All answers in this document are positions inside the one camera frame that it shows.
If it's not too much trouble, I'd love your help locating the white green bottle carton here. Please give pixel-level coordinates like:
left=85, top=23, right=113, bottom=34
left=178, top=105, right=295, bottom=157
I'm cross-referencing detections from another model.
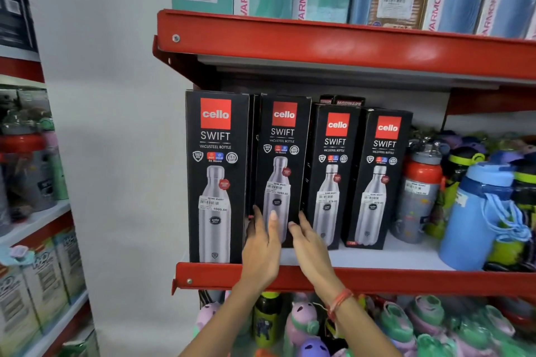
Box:
left=22, top=243, right=71, bottom=333
left=0, top=264, right=43, bottom=357
left=52, top=227, right=87, bottom=304

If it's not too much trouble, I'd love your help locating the person's left hand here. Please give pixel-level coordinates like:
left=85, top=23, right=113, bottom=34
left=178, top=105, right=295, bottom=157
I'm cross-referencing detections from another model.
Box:
left=241, top=204, right=282, bottom=291

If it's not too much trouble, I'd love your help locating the light green slim bottle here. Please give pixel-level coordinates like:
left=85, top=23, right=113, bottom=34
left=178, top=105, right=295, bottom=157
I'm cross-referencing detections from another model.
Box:
left=39, top=117, right=70, bottom=202

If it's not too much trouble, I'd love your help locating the green and black kids bottle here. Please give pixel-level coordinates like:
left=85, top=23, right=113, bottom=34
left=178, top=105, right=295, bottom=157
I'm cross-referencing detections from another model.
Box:
left=426, top=147, right=487, bottom=241

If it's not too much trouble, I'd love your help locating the grey bottle with red lid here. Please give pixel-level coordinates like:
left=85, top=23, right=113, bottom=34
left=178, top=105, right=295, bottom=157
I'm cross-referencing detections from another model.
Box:
left=391, top=147, right=444, bottom=245

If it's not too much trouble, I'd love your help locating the grey flask with red band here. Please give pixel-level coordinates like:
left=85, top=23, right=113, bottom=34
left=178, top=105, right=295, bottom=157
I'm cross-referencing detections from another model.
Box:
left=0, top=112, right=58, bottom=213

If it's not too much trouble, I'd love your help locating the person's left forearm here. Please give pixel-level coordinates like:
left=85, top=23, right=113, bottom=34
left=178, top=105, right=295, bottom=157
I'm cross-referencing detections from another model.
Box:
left=179, top=283, right=269, bottom=357

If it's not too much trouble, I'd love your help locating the person's right hand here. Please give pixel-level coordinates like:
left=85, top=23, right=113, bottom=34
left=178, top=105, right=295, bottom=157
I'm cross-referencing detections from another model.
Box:
left=288, top=210, right=349, bottom=305

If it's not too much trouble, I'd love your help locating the blue bottle with strap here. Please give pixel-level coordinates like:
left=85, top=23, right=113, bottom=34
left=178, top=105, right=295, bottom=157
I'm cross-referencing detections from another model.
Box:
left=438, top=162, right=532, bottom=272

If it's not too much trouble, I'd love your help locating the person's right forearm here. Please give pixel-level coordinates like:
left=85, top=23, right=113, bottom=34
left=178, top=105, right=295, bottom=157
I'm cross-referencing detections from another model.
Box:
left=330, top=296, right=403, bottom=357

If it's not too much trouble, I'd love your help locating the pile of green pink bottles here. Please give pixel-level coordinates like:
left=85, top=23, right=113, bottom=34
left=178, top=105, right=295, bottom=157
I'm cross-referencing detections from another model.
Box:
left=363, top=293, right=536, bottom=357

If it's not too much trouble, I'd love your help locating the medium black steel bottle box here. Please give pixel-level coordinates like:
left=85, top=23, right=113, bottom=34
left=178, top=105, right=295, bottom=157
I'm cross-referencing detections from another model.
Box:
left=254, top=93, right=313, bottom=249

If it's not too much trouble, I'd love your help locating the red metal shelf edge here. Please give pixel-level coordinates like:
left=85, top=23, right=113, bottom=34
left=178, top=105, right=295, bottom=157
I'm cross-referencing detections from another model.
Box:
left=171, top=262, right=536, bottom=300

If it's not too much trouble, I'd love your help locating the large black steel bottle box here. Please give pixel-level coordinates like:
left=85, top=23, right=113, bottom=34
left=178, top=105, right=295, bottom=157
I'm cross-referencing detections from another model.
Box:
left=185, top=90, right=253, bottom=264

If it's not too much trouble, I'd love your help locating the violet round bottle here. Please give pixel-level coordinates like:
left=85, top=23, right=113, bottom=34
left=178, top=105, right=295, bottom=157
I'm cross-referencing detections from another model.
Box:
left=296, top=337, right=332, bottom=357

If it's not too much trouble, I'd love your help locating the small black steel bottle box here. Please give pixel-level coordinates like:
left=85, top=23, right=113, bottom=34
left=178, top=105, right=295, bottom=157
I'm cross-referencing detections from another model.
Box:
left=301, top=103, right=363, bottom=251
left=343, top=108, right=413, bottom=251

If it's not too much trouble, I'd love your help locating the row of colourful kids bottles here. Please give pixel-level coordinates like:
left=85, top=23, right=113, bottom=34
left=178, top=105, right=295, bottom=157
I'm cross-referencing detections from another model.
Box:
left=408, top=128, right=536, bottom=273

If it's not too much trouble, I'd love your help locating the red metal shelf with bracket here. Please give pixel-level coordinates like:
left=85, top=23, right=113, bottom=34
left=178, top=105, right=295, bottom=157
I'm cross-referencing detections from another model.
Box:
left=152, top=9, right=536, bottom=115

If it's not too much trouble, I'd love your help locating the purple animal shaped bottle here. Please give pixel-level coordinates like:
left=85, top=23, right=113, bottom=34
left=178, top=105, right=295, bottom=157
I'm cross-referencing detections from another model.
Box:
left=286, top=299, right=322, bottom=346

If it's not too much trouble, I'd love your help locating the black box with red label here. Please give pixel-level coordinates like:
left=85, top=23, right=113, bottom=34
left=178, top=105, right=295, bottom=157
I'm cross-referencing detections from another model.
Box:
left=319, top=95, right=366, bottom=108

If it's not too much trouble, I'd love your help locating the black bottle with green lid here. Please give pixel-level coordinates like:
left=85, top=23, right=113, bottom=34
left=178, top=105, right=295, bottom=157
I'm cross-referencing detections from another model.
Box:
left=253, top=291, right=283, bottom=349

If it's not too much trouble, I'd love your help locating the red thread wristband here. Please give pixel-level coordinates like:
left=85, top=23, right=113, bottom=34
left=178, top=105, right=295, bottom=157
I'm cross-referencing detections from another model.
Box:
left=326, top=288, right=355, bottom=322

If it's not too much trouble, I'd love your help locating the pink kids bottle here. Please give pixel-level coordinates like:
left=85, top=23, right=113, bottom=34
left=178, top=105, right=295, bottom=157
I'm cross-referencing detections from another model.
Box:
left=195, top=299, right=223, bottom=330

